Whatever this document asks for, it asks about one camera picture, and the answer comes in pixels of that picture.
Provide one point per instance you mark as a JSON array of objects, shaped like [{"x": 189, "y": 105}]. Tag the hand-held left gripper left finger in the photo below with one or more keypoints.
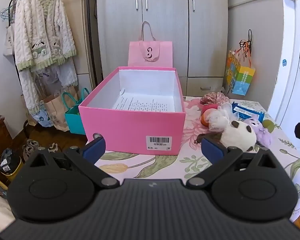
[{"x": 93, "y": 148}]

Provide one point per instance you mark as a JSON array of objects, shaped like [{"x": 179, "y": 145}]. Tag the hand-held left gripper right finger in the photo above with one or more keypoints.
[{"x": 211, "y": 148}]

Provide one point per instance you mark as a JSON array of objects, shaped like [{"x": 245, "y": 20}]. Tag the panda plush toy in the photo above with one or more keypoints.
[{"x": 237, "y": 136}]

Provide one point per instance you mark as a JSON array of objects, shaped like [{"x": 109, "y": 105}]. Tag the pink cardboard shoe box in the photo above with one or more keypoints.
[{"x": 130, "y": 130}]

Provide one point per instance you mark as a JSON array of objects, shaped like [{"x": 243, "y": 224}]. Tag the purple plush toy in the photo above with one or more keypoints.
[{"x": 262, "y": 132}]

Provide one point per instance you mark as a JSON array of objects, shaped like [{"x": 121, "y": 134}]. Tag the orange plush toy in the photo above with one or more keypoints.
[{"x": 204, "y": 120}]

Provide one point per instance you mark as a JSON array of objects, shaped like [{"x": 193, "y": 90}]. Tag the teal plastic bag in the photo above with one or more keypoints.
[{"x": 73, "y": 123}]

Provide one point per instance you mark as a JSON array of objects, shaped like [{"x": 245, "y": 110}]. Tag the beige sneaker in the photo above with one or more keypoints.
[{"x": 54, "y": 147}]

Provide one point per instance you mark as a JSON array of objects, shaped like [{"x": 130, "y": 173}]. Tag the red strawberry plush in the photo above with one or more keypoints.
[{"x": 210, "y": 108}]

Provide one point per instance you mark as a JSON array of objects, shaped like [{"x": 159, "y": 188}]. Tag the blue wet wipes pack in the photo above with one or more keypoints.
[{"x": 242, "y": 112}]

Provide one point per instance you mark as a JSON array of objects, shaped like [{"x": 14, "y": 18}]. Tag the pink floral fabric pouch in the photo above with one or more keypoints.
[{"x": 215, "y": 97}]

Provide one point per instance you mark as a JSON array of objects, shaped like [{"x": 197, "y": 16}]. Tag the brown paper bag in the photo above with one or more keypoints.
[{"x": 55, "y": 112}]

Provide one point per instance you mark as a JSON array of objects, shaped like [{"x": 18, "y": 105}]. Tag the blue and white patterned bag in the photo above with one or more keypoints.
[{"x": 42, "y": 118}]

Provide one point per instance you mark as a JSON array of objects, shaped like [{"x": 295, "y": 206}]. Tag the pair of shoes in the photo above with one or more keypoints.
[{"x": 30, "y": 150}]

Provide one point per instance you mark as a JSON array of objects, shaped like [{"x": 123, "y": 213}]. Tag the printed paper sheet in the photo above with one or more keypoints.
[{"x": 145, "y": 103}]

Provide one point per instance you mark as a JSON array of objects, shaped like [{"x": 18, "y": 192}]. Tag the blue round door sticker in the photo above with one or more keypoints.
[{"x": 284, "y": 62}]

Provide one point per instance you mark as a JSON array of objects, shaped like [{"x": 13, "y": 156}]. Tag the colourful paper gift bag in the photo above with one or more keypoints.
[{"x": 240, "y": 80}]

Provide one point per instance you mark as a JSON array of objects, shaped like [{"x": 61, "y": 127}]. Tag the white door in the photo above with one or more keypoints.
[{"x": 290, "y": 55}]

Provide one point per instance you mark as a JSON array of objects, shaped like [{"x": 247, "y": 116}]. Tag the yellow bin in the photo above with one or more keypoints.
[{"x": 16, "y": 173}]

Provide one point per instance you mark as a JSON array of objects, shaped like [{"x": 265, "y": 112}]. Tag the black bag with label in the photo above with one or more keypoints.
[{"x": 8, "y": 161}]

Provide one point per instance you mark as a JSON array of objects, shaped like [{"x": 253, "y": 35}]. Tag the pink paper shopping bag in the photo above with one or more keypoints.
[{"x": 150, "y": 55}]

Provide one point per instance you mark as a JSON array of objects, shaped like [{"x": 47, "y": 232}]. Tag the white fuzzy green-trimmed cardigan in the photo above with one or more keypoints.
[{"x": 42, "y": 30}]

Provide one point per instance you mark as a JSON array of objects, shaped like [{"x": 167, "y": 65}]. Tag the white tote bag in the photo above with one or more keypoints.
[{"x": 8, "y": 42}]

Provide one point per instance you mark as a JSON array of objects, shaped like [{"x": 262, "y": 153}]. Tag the grey wardrobe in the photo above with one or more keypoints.
[{"x": 165, "y": 17}]

